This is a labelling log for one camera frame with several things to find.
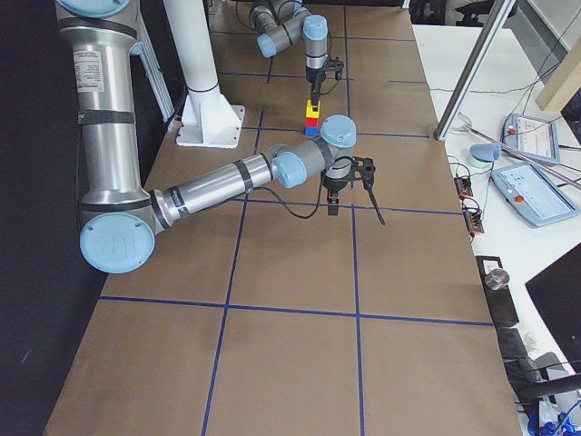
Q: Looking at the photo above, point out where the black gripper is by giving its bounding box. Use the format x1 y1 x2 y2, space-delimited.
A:
305 66 327 107
322 172 355 216

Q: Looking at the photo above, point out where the yellow wooden cube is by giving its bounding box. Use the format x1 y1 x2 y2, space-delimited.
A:
305 99 320 119

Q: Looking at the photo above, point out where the red wooden cube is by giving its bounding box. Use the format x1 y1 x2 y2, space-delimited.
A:
305 117 319 129

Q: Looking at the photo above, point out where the blue wooden cube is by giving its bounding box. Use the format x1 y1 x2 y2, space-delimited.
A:
304 126 319 136

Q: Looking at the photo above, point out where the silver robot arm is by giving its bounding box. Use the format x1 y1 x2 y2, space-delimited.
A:
54 1 356 273
244 1 342 110

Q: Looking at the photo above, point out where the upper orange black adapter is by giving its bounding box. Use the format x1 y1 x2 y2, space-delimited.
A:
454 175 473 199

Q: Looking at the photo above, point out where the orange black adapter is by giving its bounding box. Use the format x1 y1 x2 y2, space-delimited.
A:
454 175 473 199
462 206 485 236

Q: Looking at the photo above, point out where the lower orange black adapter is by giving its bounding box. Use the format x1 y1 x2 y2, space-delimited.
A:
462 206 485 236

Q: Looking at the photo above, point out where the black block with metal knob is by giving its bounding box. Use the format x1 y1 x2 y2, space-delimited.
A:
476 255 519 327

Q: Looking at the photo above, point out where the lower teach pendant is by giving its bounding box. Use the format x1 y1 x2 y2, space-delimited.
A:
491 163 580 227

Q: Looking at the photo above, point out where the teach pendant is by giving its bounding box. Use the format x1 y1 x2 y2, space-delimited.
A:
491 163 580 227
501 114 560 164

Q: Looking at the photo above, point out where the upper teach pendant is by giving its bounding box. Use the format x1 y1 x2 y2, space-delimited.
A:
501 114 560 164

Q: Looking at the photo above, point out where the black monitor corner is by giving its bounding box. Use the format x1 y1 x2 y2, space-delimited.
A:
526 244 581 372

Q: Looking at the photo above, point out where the wooden board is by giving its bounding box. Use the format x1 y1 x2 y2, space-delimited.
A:
537 39 581 112

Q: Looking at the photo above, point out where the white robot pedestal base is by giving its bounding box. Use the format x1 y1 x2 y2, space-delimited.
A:
163 0 245 149

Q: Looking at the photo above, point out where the aluminium frame post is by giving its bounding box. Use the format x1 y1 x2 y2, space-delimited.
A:
434 0 516 141

